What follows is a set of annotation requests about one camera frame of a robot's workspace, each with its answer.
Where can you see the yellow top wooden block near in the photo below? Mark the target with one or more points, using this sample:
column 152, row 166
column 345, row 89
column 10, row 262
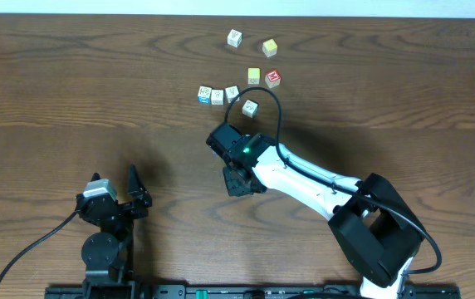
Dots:
column 253, row 76

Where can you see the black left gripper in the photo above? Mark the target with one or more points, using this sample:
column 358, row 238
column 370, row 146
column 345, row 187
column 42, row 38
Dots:
column 119, row 208

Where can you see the red letter M block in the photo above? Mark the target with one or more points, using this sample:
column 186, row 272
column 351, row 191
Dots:
column 273, row 78

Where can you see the yellow top wooden block far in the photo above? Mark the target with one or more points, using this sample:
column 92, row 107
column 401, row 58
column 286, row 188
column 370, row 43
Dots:
column 269, row 48

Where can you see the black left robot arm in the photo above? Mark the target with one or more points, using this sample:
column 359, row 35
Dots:
column 108, row 254

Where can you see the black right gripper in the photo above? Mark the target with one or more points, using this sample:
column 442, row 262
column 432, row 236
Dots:
column 234, row 187

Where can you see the wooden block with drawing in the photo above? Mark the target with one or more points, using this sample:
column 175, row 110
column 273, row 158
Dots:
column 217, row 97

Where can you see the yellow wooden block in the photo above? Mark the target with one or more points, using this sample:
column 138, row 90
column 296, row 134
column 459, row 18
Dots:
column 253, row 76
column 269, row 48

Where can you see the plain wooden block far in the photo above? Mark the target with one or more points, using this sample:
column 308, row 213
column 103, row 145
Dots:
column 234, row 38

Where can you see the blue side wooden block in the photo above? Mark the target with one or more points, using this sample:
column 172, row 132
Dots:
column 204, row 94

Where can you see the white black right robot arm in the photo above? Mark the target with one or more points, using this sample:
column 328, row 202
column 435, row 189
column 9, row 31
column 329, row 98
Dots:
column 376, row 230

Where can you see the wooden block drawing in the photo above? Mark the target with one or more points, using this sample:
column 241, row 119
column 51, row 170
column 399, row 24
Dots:
column 232, row 93

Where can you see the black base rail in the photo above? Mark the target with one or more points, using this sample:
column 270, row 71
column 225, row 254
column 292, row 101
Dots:
column 182, row 292

